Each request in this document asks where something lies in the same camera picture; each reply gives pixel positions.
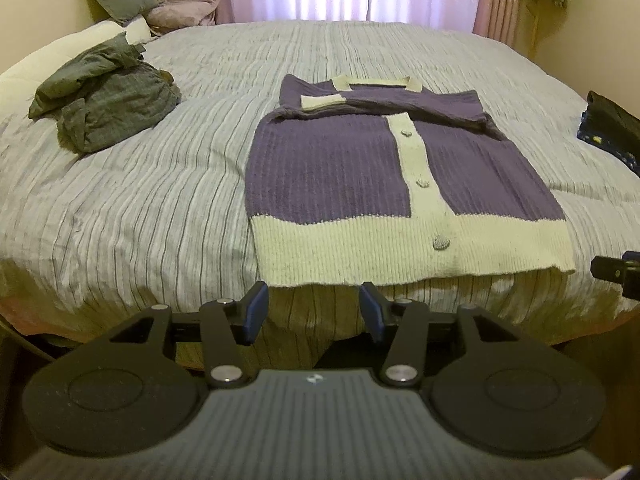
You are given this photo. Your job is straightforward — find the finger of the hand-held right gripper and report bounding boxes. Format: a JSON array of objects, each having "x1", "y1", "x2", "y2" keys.
[{"x1": 590, "y1": 251, "x2": 640, "y2": 301}]

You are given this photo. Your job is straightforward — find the green crumpled clothes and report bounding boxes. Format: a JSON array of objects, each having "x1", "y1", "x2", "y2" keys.
[{"x1": 28, "y1": 32, "x2": 182, "y2": 156}]

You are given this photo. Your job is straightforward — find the pink crumpled blanket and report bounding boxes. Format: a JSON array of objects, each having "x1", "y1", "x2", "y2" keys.
[{"x1": 146, "y1": 0, "x2": 229, "y2": 29}]

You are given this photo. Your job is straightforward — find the pink curtain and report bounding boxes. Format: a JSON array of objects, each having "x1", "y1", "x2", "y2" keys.
[{"x1": 472, "y1": 0, "x2": 525, "y2": 47}]

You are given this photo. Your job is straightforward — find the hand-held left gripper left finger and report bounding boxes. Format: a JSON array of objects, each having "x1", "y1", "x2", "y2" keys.
[{"x1": 109, "y1": 281, "x2": 270, "y2": 388}]

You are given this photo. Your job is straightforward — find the wooden coat stand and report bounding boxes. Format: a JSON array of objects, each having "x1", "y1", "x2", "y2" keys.
[{"x1": 531, "y1": 0, "x2": 543, "y2": 59}]

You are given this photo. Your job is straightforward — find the navy floral folded garment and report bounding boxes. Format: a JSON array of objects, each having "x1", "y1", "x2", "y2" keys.
[{"x1": 576, "y1": 110, "x2": 640, "y2": 179}]

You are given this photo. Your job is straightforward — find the purple and cream knit sweater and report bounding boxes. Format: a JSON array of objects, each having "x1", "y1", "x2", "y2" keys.
[{"x1": 245, "y1": 74, "x2": 577, "y2": 289}]

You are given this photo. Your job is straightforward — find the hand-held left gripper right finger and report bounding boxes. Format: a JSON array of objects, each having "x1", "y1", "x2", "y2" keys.
[{"x1": 360, "y1": 281, "x2": 521, "y2": 387}]

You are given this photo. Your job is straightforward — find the bed with striped cover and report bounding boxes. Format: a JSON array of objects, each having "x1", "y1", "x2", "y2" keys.
[{"x1": 0, "y1": 20, "x2": 640, "y2": 376}]

